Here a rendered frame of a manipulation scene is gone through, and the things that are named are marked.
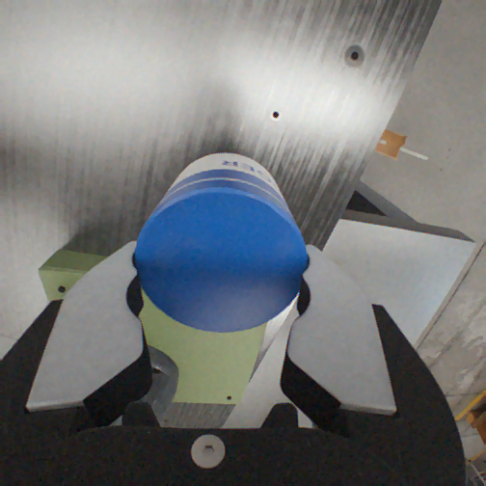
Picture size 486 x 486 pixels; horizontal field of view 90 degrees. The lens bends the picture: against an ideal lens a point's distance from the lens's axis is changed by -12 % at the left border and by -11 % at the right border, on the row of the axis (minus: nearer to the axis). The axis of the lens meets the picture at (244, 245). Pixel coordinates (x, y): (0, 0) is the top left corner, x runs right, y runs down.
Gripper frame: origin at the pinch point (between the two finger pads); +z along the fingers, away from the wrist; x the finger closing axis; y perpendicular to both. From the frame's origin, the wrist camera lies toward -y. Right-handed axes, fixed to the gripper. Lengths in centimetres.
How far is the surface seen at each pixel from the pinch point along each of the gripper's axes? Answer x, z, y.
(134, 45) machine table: -8.6, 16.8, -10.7
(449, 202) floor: 104, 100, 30
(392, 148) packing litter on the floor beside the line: 66, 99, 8
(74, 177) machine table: -16.4, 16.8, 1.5
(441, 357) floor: 152, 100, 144
